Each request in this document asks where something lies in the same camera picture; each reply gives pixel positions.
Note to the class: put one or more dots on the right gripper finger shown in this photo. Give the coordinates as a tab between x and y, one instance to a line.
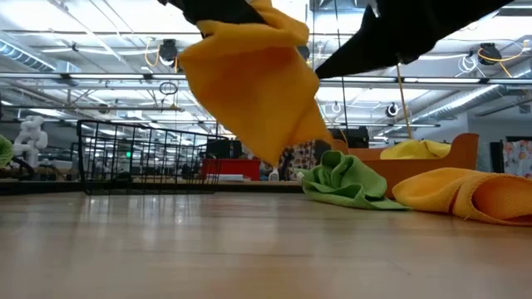
361	50

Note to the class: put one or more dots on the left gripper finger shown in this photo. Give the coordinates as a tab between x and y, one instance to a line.
216	10

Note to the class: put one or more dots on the orange microfiber towel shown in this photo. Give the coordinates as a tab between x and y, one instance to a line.
249	91
478	195

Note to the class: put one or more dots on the green microfiber towel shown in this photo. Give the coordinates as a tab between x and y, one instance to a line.
345	178

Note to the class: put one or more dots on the black screen box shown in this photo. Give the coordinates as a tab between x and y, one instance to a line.
353	137

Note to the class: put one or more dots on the brown patterned fabric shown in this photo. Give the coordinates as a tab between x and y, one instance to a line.
299	160

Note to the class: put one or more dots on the orange plastic basket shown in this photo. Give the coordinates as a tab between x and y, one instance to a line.
415	166

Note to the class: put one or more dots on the black monitor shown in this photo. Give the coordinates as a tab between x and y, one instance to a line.
224	148

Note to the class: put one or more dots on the white spray bottle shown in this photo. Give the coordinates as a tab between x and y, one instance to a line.
273	174

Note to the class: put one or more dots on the red box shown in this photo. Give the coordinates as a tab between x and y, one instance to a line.
230	168

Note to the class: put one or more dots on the floral cloth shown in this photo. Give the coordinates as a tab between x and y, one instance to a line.
517	158

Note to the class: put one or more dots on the white humanoid robot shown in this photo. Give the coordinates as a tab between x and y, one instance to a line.
31	137

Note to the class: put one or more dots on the green round object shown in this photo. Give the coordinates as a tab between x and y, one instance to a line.
4	151

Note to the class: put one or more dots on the black metal frame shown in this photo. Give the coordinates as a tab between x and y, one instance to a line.
249	187

